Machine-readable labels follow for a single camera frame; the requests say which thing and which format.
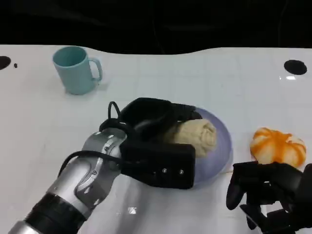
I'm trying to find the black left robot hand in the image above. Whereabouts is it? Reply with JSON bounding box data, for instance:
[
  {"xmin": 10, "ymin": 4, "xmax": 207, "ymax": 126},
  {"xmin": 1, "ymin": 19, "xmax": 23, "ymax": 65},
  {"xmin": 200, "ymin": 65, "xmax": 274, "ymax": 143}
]
[{"xmin": 119, "ymin": 97, "xmax": 203, "ymax": 142}]

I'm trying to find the orange and white bread roll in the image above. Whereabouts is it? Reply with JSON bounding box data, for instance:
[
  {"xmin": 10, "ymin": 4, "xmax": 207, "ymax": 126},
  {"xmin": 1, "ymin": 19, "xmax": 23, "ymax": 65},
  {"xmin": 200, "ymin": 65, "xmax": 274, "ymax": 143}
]
[{"xmin": 249, "ymin": 126, "xmax": 307, "ymax": 168}]

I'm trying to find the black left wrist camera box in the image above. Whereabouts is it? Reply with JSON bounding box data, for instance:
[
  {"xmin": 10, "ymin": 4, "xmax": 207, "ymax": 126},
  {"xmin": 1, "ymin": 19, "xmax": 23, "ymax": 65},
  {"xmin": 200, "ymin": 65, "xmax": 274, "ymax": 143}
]
[{"xmin": 120, "ymin": 140, "xmax": 197, "ymax": 190}]

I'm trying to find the beige towel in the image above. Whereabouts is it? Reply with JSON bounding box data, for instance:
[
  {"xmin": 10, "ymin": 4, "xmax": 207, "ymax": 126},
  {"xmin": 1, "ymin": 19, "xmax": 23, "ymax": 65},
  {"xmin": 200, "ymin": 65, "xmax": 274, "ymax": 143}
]
[{"xmin": 165, "ymin": 118, "xmax": 217, "ymax": 158}]

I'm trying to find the pale green mug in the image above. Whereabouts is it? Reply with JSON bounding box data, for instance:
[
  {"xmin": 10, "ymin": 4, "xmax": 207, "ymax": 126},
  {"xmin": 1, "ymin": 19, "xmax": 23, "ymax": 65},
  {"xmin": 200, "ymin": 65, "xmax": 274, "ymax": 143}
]
[{"xmin": 52, "ymin": 46, "xmax": 103, "ymax": 96}]

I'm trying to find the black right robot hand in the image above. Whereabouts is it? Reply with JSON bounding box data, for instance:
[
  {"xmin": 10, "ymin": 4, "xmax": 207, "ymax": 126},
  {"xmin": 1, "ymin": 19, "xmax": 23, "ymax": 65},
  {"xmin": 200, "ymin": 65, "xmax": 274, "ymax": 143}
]
[{"xmin": 226, "ymin": 160, "xmax": 312, "ymax": 234}]

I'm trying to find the black backdrop curtain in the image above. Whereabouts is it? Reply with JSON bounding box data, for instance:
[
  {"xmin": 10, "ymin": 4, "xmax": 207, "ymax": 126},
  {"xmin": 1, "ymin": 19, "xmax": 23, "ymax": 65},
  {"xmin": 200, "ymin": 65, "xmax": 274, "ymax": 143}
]
[{"xmin": 0, "ymin": 0, "xmax": 312, "ymax": 55}]

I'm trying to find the lilac plate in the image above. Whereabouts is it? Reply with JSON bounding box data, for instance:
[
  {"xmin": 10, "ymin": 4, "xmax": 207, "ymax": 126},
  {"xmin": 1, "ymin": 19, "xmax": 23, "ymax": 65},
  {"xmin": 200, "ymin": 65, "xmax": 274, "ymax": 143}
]
[{"xmin": 191, "ymin": 106, "xmax": 234, "ymax": 189}]

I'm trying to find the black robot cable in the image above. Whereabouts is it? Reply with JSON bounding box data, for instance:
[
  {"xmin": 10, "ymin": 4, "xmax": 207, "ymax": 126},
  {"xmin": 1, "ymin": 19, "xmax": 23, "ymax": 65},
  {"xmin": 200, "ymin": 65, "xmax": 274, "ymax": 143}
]
[
  {"xmin": 58, "ymin": 150, "xmax": 122, "ymax": 179},
  {"xmin": 98, "ymin": 101, "xmax": 134, "ymax": 134}
]

